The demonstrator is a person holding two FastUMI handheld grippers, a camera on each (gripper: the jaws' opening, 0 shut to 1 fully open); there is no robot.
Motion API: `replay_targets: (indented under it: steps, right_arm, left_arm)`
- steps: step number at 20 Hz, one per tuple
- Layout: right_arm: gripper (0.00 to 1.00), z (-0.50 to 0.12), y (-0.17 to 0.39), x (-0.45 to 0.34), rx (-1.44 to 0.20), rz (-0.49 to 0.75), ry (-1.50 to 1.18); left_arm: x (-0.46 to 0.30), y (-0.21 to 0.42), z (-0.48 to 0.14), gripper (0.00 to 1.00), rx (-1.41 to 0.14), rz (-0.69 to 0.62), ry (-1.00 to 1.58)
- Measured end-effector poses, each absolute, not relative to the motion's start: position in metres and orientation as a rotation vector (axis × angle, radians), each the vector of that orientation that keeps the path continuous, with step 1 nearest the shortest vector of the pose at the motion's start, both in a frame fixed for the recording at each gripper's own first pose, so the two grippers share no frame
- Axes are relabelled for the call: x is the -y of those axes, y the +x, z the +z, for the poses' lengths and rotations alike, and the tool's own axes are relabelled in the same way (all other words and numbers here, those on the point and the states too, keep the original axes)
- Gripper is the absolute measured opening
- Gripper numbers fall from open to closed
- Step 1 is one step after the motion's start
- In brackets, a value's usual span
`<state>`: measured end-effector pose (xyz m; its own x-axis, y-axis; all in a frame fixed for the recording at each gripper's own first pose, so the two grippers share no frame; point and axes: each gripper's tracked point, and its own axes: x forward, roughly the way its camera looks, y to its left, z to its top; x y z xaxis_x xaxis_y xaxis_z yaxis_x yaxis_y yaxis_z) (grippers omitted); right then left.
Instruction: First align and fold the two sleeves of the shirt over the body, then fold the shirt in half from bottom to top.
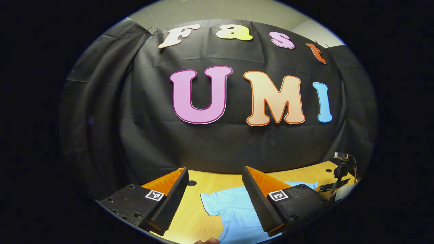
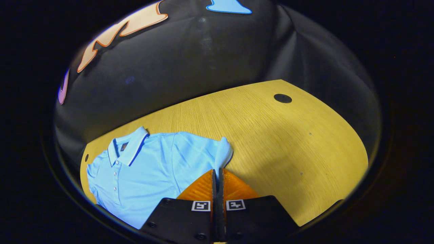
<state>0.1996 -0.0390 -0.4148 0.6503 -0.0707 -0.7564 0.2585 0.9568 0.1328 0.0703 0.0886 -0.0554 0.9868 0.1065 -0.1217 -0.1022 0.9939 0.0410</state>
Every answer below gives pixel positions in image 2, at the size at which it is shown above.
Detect black backdrop cloth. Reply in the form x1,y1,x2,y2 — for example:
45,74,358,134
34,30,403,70
54,0,382,170

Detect light blue T-shirt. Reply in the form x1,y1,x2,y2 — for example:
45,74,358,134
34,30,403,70
86,126,234,230

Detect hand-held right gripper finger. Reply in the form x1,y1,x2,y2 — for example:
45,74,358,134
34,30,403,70
219,168,300,244
140,169,219,244

